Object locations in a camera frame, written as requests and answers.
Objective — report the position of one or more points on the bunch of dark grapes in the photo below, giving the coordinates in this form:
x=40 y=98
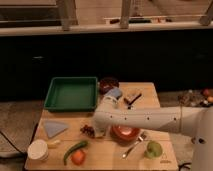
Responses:
x=88 y=130

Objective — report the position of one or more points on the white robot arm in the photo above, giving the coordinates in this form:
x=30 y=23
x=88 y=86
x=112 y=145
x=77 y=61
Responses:
x=196 y=122

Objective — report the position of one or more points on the green plastic tray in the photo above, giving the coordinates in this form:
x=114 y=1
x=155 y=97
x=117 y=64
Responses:
x=72 y=94

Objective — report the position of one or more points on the dark red bowl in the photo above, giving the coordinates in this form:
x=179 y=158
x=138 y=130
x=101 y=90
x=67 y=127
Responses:
x=107 y=84

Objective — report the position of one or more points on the blue sponge block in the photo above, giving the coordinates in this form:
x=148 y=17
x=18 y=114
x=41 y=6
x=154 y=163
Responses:
x=114 y=92

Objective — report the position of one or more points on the brown black brush block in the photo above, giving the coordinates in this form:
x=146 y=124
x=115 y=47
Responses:
x=132 y=96

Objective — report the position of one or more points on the orange bowl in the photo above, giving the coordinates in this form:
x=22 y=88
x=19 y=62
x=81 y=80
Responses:
x=124 y=134

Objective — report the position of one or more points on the green chili pepper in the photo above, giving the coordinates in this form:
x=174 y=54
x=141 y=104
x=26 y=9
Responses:
x=75 y=147

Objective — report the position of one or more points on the metal spoon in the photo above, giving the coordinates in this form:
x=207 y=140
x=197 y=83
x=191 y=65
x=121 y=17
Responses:
x=140 y=139

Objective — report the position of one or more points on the blue triangular cloth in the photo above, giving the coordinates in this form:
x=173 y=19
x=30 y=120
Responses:
x=53 y=128

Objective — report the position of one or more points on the small yellow piece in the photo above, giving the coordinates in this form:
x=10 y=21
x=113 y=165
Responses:
x=53 y=144

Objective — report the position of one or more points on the orange tomato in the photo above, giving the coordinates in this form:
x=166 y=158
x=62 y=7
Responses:
x=78 y=157

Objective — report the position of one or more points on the green cup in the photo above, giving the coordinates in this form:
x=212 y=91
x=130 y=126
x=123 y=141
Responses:
x=153 y=150

